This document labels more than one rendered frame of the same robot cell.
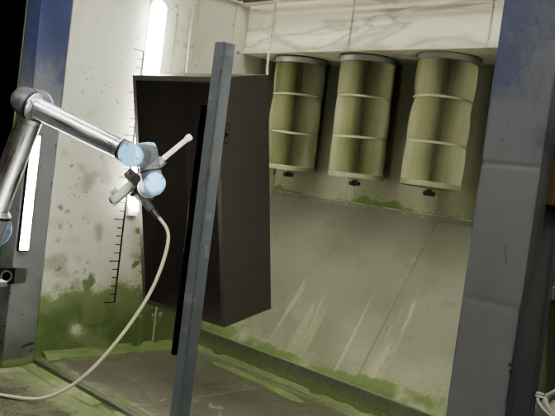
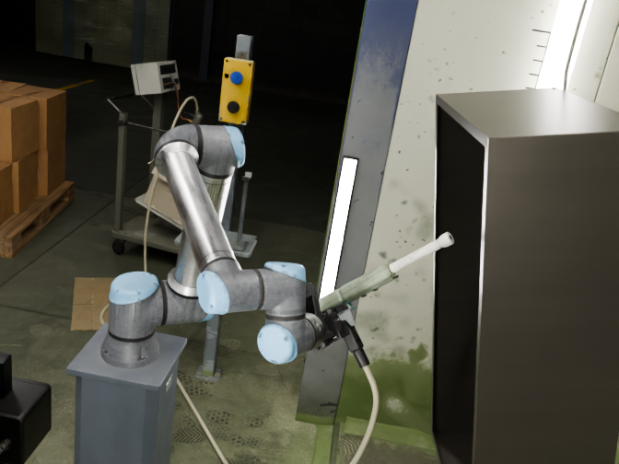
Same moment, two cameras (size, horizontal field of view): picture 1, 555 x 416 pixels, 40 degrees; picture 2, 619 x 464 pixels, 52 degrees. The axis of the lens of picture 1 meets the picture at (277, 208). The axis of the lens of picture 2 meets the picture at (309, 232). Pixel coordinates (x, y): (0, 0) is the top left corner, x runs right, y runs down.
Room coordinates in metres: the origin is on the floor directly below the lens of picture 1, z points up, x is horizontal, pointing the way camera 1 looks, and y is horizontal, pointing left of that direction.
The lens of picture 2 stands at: (2.38, -0.41, 1.87)
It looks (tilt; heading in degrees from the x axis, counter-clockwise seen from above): 21 degrees down; 48
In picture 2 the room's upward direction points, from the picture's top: 9 degrees clockwise
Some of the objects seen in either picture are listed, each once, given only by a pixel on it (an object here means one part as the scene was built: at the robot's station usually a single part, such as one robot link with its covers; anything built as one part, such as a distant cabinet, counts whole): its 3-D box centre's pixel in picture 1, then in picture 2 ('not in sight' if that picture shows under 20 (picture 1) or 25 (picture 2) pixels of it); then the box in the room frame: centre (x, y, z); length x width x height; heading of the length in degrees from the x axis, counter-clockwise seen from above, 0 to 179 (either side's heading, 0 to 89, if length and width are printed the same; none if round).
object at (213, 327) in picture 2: not in sight; (225, 221); (3.90, 1.86, 0.82); 0.06 x 0.06 x 1.64; 45
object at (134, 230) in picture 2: not in sight; (169, 164); (4.35, 3.28, 0.64); 0.73 x 0.50 x 1.27; 125
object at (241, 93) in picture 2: not in sight; (237, 91); (3.86, 1.82, 1.42); 0.12 x 0.06 x 0.26; 135
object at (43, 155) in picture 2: not in sight; (37, 163); (3.86, 4.40, 0.33); 0.38 x 0.29 x 0.36; 52
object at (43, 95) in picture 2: not in sight; (36, 116); (3.85, 4.38, 0.69); 0.38 x 0.29 x 0.36; 51
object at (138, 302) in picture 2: not in sight; (135, 303); (3.22, 1.30, 0.83); 0.17 x 0.15 x 0.18; 167
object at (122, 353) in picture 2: not in sight; (131, 339); (3.21, 1.30, 0.69); 0.19 x 0.19 x 0.10
